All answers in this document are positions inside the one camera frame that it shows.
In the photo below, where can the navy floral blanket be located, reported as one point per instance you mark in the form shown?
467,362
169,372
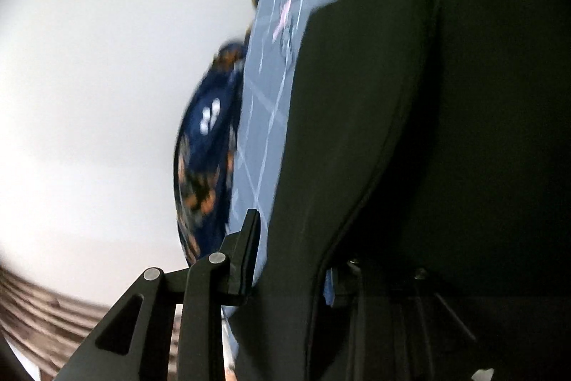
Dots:
205,149

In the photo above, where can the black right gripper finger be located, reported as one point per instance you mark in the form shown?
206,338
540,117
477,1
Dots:
223,278

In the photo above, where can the blue checked bedsheet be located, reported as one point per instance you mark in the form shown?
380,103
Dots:
276,73

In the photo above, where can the brown wooden headboard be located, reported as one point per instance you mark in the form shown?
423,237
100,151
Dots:
40,331

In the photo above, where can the black pants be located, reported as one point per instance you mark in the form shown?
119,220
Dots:
536,275

